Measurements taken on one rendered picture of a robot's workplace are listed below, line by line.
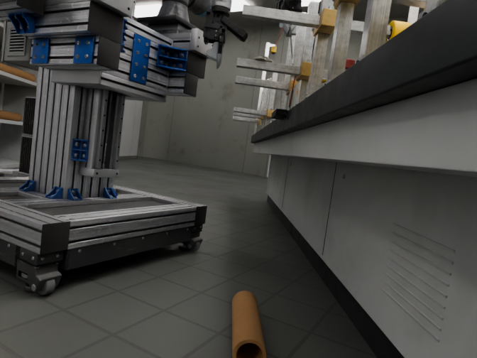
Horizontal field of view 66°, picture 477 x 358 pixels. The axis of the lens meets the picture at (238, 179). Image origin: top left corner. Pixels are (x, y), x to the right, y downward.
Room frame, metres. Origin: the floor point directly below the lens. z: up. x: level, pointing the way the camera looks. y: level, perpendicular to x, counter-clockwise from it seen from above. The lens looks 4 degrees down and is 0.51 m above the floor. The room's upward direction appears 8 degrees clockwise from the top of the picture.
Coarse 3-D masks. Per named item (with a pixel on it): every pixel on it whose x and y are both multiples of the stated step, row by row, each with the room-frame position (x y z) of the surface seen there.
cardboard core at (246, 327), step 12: (240, 300) 1.06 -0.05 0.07; (252, 300) 1.07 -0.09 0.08; (240, 312) 0.99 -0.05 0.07; (252, 312) 0.99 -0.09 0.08; (240, 324) 0.92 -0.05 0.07; (252, 324) 0.91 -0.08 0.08; (240, 336) 0.86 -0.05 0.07; (252, 336) 0.85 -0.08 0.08; (240, 348) 0.91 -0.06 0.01; (252, 348) 0.92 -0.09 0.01; (264, 348) 0.84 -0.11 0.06
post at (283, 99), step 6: (294, 36) 1.98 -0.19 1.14; (288, 42) 2.01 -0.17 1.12; (294, 42) 1.98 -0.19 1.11; (288, 48) 1.98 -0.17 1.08; (288, 54) 1.98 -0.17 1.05; (288, 60) 1.98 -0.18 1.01; (288, 78) 1.98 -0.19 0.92; (282, 90) 1.99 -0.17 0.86; (282, 96) 1.98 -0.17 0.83; (282, 102) 1.98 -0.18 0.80; (282, 108) 1.98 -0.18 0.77
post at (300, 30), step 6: (300, 30) 1.72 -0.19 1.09; (300, 36) 1.72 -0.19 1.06; (300, 42) 1.72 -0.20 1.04; (294, 48) 1.75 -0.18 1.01; (300, 48) 1.72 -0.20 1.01; (294, 54) 1.72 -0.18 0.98; (300, 54) 1.72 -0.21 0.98; (294, 60) 1.72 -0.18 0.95; (300, 60) 1.72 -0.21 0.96; (288, 96) 1.72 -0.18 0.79
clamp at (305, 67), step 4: (304, 64) 1.40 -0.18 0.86; (308, 64) 1.40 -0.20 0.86; (300, 68) 1.43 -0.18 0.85; (304, 68) 1.40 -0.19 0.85; (308, 68) 1.40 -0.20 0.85; (300, 72) 1.41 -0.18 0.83; (304, 72) 1.40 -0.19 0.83; (308, 72) 1.40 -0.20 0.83; (296, 76) 1.51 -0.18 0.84; (300, 76) 1.42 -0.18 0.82; (304, 76) 1.41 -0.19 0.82; (308, 76) 1.40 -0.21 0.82; (296, 80) 1.50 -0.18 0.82; (308, 80) 1.47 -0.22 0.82
